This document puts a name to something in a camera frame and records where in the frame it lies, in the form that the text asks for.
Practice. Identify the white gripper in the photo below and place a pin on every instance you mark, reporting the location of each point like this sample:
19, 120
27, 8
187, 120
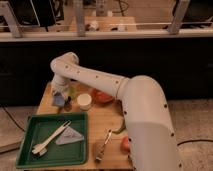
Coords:
58, 89

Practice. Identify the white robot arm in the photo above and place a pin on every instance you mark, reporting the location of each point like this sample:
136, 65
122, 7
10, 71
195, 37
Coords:
153, 145

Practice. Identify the green plastic cup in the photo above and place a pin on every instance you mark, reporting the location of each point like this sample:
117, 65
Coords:
72, 92

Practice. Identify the white cup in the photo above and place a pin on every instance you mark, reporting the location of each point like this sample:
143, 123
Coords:
84, 101

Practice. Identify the orange bowl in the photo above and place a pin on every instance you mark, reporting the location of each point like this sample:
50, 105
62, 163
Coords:
101, 97

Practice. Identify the green plastic tray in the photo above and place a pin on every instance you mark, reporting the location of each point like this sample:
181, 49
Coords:
39, 128

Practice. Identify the grey triangular cloth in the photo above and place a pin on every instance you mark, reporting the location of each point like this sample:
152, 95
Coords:
69, 135

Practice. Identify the green chili pepper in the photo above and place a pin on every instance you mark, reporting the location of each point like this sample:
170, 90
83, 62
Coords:
121, 129

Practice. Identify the wooden table board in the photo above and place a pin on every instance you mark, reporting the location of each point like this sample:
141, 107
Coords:
101, 118

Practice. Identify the orange fruit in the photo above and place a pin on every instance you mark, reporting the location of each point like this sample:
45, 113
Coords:
125, 144

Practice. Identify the grey metal rail frame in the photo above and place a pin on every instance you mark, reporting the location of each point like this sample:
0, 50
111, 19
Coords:
52, 20

